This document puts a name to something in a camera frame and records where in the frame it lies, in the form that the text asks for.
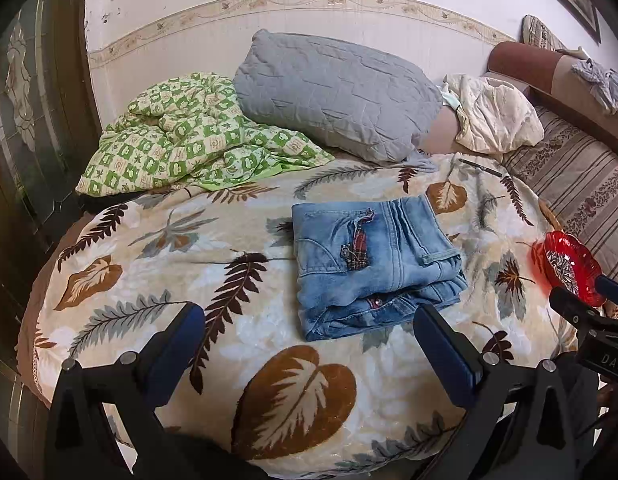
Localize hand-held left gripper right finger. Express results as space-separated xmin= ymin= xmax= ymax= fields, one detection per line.
xmin=413 ymin=304 xmax=590 ymax=480

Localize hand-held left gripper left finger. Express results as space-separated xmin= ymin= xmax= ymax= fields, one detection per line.
xmin=43 ymin=302 xmax=206 ymax=480

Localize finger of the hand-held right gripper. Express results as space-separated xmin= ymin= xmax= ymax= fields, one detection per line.
xmin=549 ymin=286 xmax=608 ymax=332
xmin=594 ymin=275 xmax=618 ymax=312

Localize blue denim pants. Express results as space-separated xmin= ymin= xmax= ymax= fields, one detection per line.
xmin=291 ymin=195 xmax=468 ymax=343

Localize red glass dish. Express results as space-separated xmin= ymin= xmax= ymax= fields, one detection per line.
xmin=531 ymin=231 xmax=610 ymax=308

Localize leaf printed blanket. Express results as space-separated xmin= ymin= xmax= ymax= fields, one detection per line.
xmin=16 ymin=152 xmax=580 ymax=480

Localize brown striped sofa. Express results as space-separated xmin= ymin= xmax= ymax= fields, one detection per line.
xmin=486 ymin=41 xmax=618 ymax=286

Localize black pen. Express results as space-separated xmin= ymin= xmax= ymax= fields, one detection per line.
xmin=458 ymin=158 xmax=504 ymax=178

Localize green checkered quilt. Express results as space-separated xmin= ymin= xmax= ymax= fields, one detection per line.
xmin=75 ymin=73 xmax=336 ymax=197

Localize grey crumpled cloth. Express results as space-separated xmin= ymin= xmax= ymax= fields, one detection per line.
xmin=571 ymin=57 xmax=618 ymax=115

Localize cream pillow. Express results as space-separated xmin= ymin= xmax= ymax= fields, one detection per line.
xmin=443 ymin=74 xmax=546 ymax=153

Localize peach pillow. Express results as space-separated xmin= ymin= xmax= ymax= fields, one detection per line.
xmin=419 ymin=110 xmax=470 ymax=156

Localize striped cushion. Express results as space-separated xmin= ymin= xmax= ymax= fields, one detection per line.
xmin=521 ymin=15 xmax=570 ymax=52

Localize grey quilted pillow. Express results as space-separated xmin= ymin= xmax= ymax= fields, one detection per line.
xmin=233 ymin=29 xmax=445 ymax=163

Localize dark framed picture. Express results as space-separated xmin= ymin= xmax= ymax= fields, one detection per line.
xmin=509 ymin=0 xmax=602 ymax=45

